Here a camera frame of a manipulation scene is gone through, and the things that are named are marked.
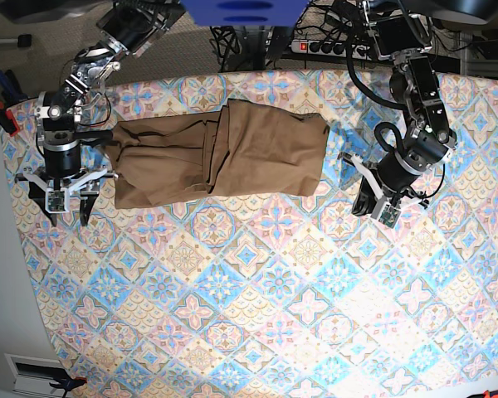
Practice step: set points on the red clamp bottom edge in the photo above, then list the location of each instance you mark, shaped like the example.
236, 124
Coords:
488, 394

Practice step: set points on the black floor block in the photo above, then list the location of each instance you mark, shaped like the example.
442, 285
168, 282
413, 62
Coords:
24, 41

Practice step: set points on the red black clamp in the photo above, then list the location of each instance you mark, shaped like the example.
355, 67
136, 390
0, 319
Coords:
7, 120

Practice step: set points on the black power strip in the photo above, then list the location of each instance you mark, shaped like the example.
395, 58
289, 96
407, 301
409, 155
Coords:
331, 48

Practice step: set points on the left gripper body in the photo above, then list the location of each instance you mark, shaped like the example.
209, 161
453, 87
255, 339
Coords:
392, 185

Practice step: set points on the patterned tablecloth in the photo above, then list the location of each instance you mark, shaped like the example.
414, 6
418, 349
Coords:
273, 295

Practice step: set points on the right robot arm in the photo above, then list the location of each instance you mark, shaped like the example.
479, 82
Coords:
128, 28

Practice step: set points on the brown t-shirt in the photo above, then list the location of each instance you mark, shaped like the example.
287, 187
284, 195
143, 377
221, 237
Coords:
242, 149

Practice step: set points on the orange black spring clamp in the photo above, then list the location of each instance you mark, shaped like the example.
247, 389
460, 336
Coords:
67, 384

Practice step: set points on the white floor vent box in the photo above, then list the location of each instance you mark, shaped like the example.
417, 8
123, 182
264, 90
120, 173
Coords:
32, 376

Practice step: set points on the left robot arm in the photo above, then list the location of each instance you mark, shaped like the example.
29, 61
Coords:
400, 37

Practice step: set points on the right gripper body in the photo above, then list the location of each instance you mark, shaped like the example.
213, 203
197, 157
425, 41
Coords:
62, 176

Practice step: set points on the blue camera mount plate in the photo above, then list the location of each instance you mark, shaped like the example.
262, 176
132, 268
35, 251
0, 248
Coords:
247, 13

